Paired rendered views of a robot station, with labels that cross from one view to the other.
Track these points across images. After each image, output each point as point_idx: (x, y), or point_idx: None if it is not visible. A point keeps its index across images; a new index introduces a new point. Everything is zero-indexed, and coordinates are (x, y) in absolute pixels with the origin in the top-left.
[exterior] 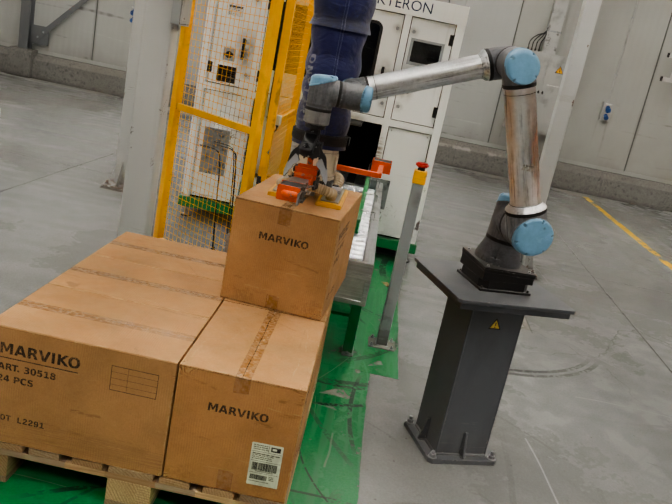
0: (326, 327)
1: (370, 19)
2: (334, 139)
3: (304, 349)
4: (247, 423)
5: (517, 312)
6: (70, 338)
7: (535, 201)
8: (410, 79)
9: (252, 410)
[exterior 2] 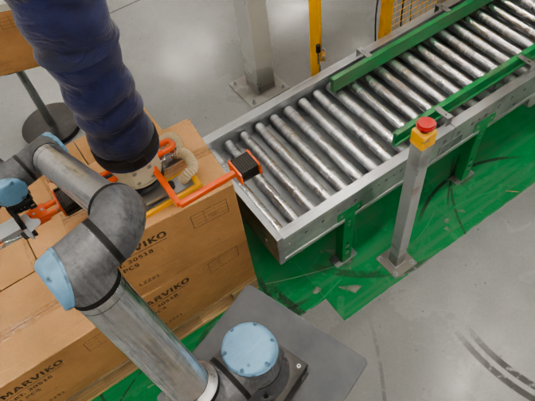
0: (204, 281)
1: (77, 48)
2: (106, 165)
3: (48, 344)
4: None
5: None
6: None
7: (174, 400)
8: (52, 181)
9: None
